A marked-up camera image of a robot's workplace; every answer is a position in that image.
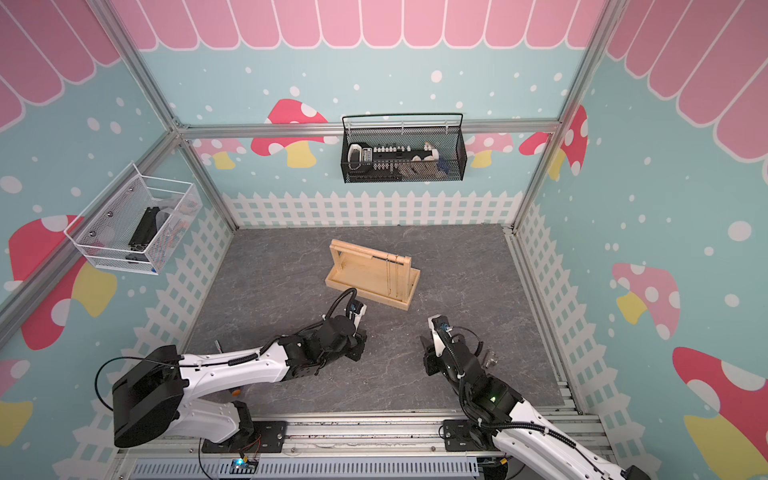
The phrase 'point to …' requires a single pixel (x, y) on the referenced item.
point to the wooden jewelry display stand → (384, 278)
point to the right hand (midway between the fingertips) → (425, 337)
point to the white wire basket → (134, 228)
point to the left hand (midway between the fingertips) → (364, 337)
